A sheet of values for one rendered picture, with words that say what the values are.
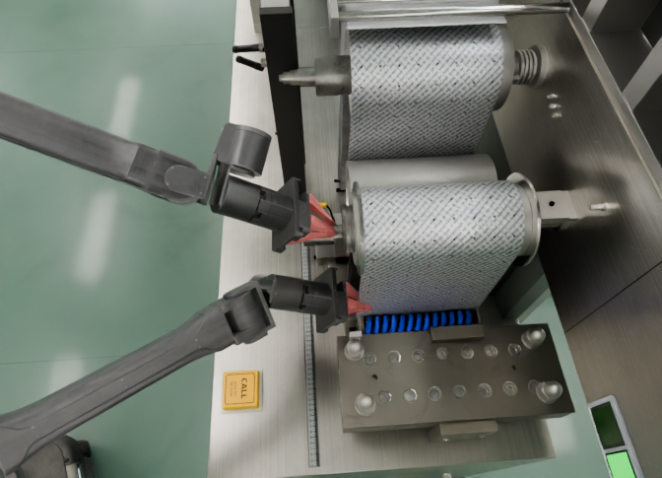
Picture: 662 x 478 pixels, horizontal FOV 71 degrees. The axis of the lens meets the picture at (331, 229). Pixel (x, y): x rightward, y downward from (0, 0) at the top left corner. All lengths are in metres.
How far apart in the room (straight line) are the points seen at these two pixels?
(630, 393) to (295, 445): 0.58
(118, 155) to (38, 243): 1.89
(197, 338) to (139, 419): 1.33
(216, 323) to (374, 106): 0.42
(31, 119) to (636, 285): 0.78
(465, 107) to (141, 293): 1.70
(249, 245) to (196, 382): 0.97
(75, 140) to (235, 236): 0.56
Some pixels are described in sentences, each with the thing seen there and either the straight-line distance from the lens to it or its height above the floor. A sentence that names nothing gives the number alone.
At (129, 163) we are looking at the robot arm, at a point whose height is 1.41.
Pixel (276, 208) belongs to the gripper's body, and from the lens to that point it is 0.67.
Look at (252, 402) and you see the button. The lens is 0.98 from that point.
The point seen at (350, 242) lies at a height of 1.27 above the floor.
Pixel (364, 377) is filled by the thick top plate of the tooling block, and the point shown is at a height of 1.03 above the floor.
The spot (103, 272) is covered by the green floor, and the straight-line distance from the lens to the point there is 2.31.
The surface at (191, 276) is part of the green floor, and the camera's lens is 2.16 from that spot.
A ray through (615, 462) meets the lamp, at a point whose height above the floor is 1.18.
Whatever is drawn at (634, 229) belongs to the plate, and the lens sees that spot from 0.69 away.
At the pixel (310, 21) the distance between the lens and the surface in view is 1.64.
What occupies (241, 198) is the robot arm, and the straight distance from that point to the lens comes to 0.64.
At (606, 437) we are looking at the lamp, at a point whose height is 1.18.
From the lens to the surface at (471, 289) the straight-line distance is 0.85.
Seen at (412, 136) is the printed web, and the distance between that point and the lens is 0.85.
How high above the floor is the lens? 1.88
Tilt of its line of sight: 59 degrees down
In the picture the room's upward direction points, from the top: straight up
